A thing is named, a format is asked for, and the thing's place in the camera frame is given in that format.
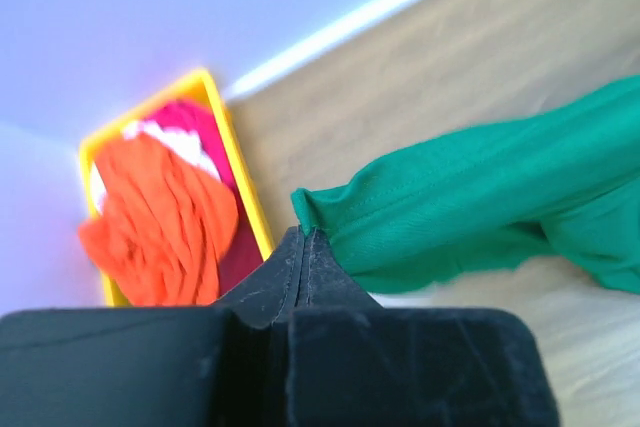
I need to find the orange t shirt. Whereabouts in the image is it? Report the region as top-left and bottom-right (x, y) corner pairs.
(78, 134), (239, 307)

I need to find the pink white t shirt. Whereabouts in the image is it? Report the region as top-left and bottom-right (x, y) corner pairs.
(88, 99), (239, 214)

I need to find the green t shirt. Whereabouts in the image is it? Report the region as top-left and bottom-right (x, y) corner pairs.
(291, 76), (639, 294)

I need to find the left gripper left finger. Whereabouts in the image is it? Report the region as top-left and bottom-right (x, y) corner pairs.
(1, 228), (305, 426)

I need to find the dark red t shirt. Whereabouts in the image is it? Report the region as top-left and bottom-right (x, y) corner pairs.
(218, 187), (263, 297)

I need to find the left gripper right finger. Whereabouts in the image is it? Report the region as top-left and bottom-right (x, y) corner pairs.
(285, 230), (561, 426)

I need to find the yellow plastic bin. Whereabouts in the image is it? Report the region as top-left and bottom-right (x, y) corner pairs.
(78, 66), (275, 308)

